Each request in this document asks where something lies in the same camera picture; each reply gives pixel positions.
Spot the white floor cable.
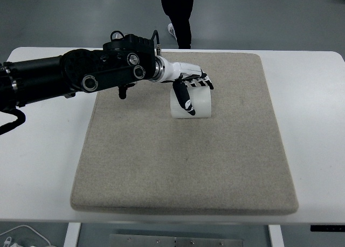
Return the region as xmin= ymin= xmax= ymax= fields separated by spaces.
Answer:
xmin=0 ymin=224 xmax=52 ymax=247

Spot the black table control panel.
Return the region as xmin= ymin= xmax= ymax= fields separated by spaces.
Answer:
xmin=309 ymin=224 xmax=345 ymax=233

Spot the grey metal plate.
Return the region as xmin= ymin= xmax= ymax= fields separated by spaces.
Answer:
xmin=108 ymin=233 xmax=243 ymax=247

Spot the white cup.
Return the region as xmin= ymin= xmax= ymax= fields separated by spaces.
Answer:
xmin=170 ymin=82 xmax=213 ymax=119

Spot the beige felt mat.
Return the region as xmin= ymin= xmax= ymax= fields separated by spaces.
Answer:
xmin=70 ymin=50 xmax=300 ymax=217

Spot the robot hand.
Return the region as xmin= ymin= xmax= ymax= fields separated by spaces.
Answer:
xmin=161 ymin=60 xmax=215 ymax=116

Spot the white table leg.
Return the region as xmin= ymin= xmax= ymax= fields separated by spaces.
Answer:
xmin=268 ymin=224 xmax=284 ymax=247
xmin=64 ymin=222 xmax=81 ymax=247

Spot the person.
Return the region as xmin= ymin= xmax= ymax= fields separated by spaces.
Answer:
xmin=159 ymin=0 xmax=195 ymax=50

